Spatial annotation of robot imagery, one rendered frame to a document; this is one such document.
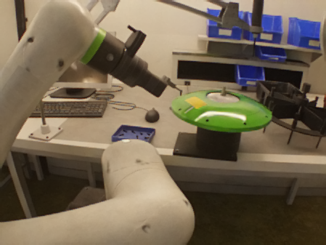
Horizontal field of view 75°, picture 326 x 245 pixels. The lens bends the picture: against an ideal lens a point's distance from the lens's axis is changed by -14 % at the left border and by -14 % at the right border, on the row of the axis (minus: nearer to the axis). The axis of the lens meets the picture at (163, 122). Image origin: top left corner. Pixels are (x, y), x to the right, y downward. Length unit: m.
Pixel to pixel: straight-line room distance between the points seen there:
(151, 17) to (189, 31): 0.26
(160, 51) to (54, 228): 1.40
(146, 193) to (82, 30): 0.28
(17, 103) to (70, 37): 0.14
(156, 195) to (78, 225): 0.13
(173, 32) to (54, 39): 1.27
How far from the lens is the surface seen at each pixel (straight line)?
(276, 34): 1.48
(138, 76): 0.58
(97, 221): 0.38
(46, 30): 0.40
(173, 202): 0.40
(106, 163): 0.51
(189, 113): 0.66
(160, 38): 1.63
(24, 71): 0.42
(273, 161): 0.81
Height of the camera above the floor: 1.31
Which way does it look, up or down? 24 degrees down
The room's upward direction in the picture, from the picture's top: 2 degrees clockwise
